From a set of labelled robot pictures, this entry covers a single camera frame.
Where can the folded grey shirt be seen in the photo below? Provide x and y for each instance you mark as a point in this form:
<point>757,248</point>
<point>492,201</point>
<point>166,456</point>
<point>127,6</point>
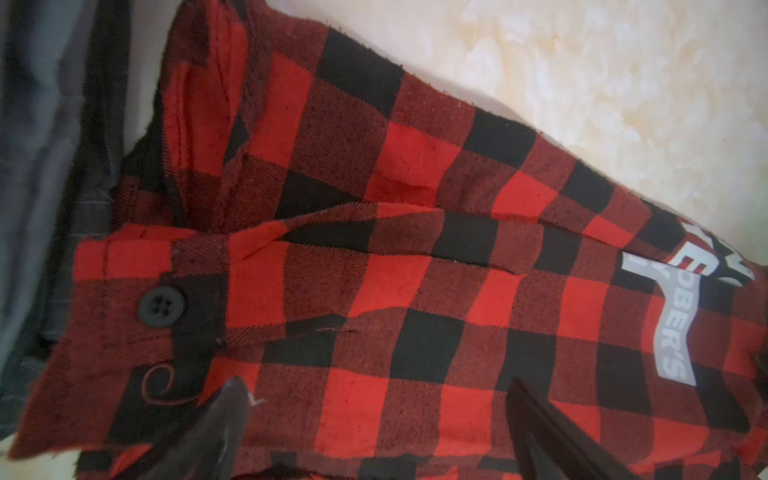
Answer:
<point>43,61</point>

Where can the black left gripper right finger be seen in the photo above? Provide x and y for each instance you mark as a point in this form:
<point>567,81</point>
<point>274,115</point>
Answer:
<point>548,445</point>

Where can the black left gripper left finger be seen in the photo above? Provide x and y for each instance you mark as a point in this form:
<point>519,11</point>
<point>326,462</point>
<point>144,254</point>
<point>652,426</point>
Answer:
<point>204,446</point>

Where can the red black plaid shirt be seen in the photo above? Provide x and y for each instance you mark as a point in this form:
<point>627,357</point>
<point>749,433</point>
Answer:
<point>379,262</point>

